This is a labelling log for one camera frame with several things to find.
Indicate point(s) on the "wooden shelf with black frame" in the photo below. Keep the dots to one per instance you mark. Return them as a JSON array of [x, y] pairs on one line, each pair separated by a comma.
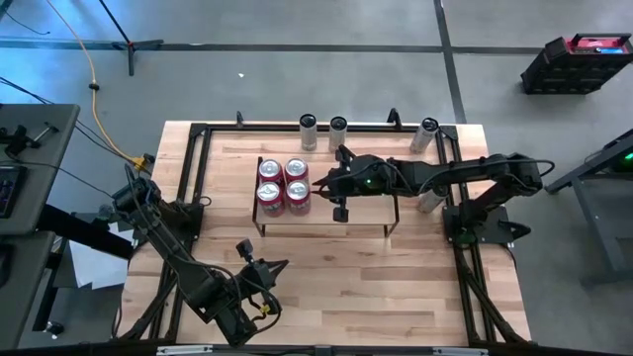
[[366, 212]]

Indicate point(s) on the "black tripod stand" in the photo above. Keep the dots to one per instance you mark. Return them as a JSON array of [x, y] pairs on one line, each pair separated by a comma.
[[130, 49]]

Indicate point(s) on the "grey metal stand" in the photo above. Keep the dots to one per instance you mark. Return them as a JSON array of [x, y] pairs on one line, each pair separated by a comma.
[[593, 217]]

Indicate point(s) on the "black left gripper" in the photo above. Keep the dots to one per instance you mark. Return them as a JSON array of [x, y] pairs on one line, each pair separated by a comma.
[[257, 287]]

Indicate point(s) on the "silver metal bracket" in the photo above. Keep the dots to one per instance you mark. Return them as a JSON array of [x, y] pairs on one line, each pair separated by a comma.
[[460, 351], [184, 350]]

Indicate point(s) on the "black clamp tool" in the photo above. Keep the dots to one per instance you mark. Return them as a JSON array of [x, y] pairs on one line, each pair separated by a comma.
[[20, 138]]

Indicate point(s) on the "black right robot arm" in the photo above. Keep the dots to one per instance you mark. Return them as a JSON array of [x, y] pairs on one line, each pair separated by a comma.
[[460, 170]]

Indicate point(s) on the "black keyboard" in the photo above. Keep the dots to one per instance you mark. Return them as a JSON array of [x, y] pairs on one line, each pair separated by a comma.
[[10, 190]]

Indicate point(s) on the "grey office desk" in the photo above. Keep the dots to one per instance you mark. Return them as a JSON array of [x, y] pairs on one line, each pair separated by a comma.
[[39, 207], [25, 296]]

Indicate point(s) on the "white paper sheets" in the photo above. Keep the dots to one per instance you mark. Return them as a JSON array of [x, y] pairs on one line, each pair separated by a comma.
[[94, 267]]

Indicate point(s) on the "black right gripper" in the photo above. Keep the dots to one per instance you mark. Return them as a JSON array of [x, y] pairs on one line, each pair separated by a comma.
[[371, 178]]

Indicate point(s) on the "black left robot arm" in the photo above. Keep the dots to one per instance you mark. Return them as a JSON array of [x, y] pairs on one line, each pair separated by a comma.
[[173, 257]]

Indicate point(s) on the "black red tool case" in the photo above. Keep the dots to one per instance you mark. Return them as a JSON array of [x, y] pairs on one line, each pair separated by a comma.
[[569, 69]]

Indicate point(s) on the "black caster wheel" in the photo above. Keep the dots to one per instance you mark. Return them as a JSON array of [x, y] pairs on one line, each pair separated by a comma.
[[54, 328]]

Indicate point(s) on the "Fanta soda can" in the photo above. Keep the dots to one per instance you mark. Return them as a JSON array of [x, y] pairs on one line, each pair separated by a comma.
[[298, 195], [269, 198], [270, 170], [296, 169]]

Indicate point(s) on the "black aluminium table frame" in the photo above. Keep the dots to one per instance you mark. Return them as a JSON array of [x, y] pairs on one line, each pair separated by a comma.
[[321, 128]]

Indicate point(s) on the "black desk beam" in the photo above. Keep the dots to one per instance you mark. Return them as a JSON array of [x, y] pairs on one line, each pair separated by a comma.
[[84, 231]]

